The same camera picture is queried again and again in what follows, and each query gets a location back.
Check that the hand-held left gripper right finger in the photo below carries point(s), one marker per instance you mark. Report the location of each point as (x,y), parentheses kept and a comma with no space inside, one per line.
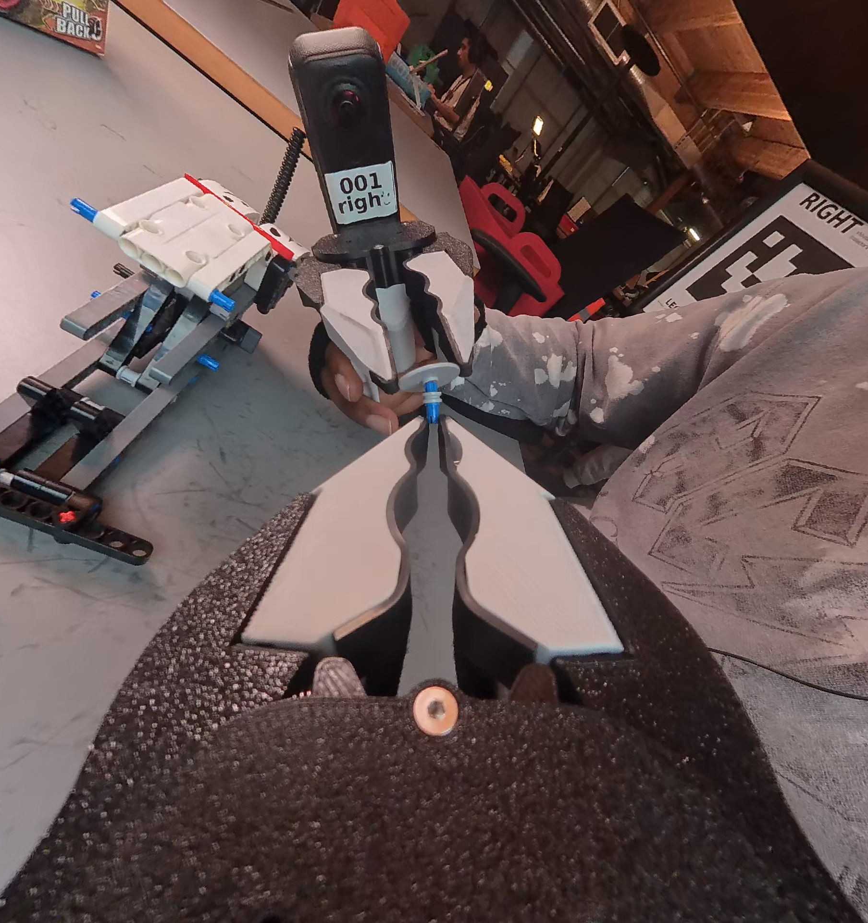
(538,570)

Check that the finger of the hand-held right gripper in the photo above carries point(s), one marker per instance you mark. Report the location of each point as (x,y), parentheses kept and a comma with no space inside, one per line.
(455,303)
(347,317)

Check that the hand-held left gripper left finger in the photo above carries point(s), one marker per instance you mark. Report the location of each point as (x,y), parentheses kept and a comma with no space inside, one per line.
(326,570)

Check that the grey round toy disc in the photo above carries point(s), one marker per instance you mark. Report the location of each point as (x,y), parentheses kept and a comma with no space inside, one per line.
(427,377)

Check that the blue toy pin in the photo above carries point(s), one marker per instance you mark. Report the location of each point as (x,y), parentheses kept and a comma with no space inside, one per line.
(432,412)

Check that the white black toy truck chassis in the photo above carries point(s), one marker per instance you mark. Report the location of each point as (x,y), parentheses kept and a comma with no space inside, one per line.
(182,238)

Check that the person's right forearm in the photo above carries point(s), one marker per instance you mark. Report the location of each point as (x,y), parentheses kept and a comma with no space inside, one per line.
(621,360)

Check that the grey desk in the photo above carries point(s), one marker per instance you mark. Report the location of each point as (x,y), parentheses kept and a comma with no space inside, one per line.
(153,505)

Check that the person's right hand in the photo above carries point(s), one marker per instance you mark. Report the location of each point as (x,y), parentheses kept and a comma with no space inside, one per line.
(365,407)

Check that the red chair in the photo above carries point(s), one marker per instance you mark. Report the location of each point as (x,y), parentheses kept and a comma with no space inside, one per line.
(513,245)

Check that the orange crate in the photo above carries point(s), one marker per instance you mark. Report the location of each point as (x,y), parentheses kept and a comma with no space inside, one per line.
(362,14)

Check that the wood-edged grey table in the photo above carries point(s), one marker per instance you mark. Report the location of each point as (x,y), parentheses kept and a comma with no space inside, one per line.
(225,43)

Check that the printed toy truck box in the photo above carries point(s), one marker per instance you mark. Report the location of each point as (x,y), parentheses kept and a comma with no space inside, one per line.
(45,21)

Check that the framed marker tag sign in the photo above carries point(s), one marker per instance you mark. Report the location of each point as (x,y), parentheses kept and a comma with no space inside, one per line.
(838,216)

